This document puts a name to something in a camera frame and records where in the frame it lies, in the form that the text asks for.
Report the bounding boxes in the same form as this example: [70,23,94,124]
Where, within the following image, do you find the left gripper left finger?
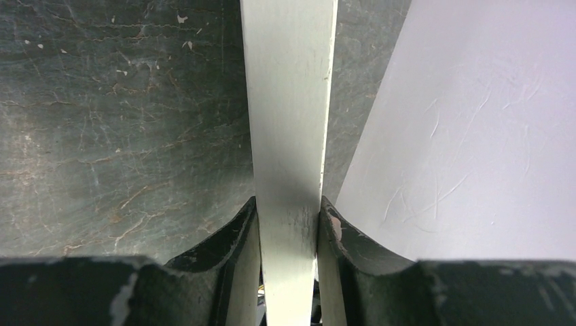
[1,198,261,325]

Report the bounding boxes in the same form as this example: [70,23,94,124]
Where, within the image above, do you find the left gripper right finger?
[317,198,575,325]

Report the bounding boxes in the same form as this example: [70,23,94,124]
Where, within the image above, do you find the white picture frame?
[240,1,338,325]

